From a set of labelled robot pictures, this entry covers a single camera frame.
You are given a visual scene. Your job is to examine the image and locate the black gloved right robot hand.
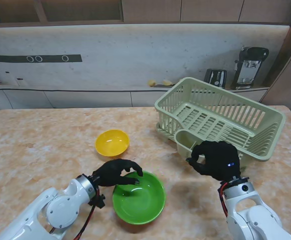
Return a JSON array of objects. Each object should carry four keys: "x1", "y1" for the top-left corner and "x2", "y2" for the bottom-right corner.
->
[{"x1": 186, "y1": 140, "x2": 242, "y2": 181}]

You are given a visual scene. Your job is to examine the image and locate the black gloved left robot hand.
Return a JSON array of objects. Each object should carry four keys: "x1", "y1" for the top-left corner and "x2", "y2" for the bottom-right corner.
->
[{"x1": 92, "y1": 158, "x2": 144, "y2": 188}]

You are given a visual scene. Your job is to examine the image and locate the yellow plastic bowl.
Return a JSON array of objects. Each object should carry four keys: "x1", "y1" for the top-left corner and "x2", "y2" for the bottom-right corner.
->
[{"x1": 94, "y1": 129, "x2": 131, "y2": 157}]

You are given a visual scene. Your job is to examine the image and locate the light green plastic dish rack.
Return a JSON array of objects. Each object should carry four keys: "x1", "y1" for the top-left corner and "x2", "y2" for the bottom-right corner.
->
[{"x1": 154, "y1": 76, "x2": 287, "y2": 163}]

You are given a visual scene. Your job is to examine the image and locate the white counter cabinet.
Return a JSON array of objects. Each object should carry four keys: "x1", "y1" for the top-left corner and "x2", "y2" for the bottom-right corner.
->
[{"x1": 0, "y1": 84, "x2": 270, "y2": 110}]

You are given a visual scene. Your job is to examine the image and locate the black toaster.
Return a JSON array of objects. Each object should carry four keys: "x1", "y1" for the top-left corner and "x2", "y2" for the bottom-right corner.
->
[{"x1": 204, "y1": 68, "x2": 228, "y2": 90}]

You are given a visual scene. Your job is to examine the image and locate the black silver coffee machine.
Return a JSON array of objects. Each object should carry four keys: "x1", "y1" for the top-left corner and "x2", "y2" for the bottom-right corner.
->
[{"x1": 231, "y1": 46, "x2": 270, "y2": 91}]

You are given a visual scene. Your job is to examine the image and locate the brown wooden side panel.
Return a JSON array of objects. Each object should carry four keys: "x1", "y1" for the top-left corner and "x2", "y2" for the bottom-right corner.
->
[{"x1": 260, "y1": 23, "x2": 291, "y2": 113}]

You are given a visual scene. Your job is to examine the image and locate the small white box black mark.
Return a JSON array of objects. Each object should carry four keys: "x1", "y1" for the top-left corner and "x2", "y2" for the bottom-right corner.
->
[
  {"x1": 4, "y1": 70, "x2": 14, "y2": 85},
  {"x1": 14, "y1": 76, "x2": 28, "y2": 87}
]

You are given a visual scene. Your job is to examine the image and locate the red right wrist cable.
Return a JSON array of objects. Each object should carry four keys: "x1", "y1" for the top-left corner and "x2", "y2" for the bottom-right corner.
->
[{"x1": 220, "y1": 181, "x2": 231, "y2": 218}]

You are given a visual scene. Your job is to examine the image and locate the black wall socket rail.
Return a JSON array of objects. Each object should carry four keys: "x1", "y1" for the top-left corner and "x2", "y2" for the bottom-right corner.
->
[{"x1": 0, "y1": 54, "x2": 83, "y2": 63}]

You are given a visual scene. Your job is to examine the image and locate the wooden wall cabinet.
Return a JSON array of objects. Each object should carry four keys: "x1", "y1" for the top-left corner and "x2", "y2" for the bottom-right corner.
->
[{"x1": 0, "y1": 0, "x2": 291, "y2": 26}]

